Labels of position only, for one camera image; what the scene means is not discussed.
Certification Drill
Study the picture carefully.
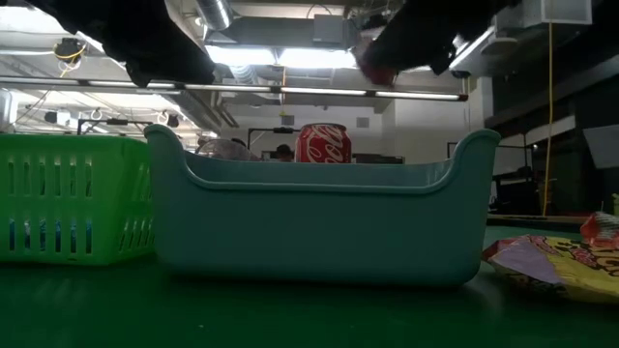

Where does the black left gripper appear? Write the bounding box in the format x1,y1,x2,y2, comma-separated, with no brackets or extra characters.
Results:
26,0,218,89

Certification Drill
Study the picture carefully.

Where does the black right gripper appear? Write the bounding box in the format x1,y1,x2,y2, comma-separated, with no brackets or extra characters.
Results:
365,0,522,76

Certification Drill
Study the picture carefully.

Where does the pink lollipop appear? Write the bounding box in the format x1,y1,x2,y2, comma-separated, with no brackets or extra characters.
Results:
356,42,401,89

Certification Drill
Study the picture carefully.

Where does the blue candy packet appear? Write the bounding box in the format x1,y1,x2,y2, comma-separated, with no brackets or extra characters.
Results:
8,219,49,253
53,219,94,254

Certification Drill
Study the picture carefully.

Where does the yellow Sour Patch candy packet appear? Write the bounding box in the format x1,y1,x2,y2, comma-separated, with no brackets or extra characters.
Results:
482,234,619,305

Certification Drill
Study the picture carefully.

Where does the orange candy packet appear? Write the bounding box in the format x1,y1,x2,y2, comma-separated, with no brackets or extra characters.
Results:
579,211,619,250

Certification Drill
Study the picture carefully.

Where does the red Coca-Cola can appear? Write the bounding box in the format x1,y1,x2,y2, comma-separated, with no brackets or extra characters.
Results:
294,122,353,164

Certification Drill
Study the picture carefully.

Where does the person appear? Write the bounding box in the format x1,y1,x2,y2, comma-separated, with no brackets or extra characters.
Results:
274,143,296,163

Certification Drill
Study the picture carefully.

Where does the green slotted plastic basket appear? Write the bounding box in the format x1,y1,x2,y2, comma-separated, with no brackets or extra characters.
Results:
0,132,159,266

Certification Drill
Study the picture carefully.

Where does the teal plastic bin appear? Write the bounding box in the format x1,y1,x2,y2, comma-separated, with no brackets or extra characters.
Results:
143,123,503,287

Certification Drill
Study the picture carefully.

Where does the silver ribbed ventilation duct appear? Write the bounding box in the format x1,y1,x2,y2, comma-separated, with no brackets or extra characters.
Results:
163,0,238,131

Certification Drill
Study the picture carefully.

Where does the black overhead camera rig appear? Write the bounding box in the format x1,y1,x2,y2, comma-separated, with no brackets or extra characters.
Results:
75,117,155,136

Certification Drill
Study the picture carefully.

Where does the grey rectangular air duct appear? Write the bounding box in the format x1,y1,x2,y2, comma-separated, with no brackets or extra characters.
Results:
207,0,364,49

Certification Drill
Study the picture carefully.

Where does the yellow black cable reel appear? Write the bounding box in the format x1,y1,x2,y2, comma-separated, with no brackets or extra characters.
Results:
52,37,88,64

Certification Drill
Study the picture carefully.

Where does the black table frame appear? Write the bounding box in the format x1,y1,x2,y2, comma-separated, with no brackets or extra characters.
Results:
486,214,589,233

